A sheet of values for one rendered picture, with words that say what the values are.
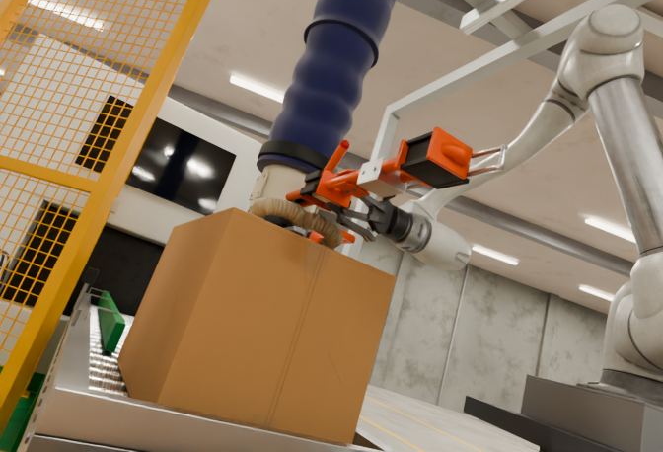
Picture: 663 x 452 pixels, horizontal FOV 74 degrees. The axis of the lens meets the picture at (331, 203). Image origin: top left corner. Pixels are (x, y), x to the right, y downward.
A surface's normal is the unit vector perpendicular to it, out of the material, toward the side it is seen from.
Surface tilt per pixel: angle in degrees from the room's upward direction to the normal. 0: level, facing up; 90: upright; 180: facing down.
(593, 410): 90
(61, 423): 90
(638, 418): 90
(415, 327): 90
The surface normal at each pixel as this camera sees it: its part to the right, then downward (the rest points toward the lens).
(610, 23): -0.21, -0.46
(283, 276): 0.50, -0.11
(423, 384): 0.22, -0.22
